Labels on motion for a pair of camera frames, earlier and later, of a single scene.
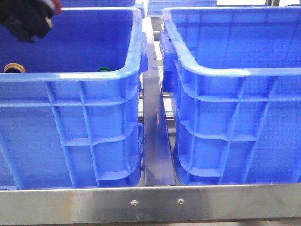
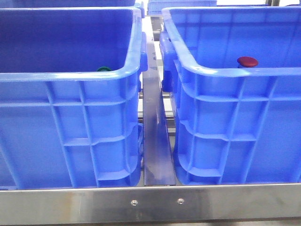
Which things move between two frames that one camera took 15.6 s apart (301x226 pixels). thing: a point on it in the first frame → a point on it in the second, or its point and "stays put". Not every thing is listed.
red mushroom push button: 56,5 → 247,61
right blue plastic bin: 235,74 stays put
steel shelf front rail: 233,203 stays put
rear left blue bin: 100,4 stays put
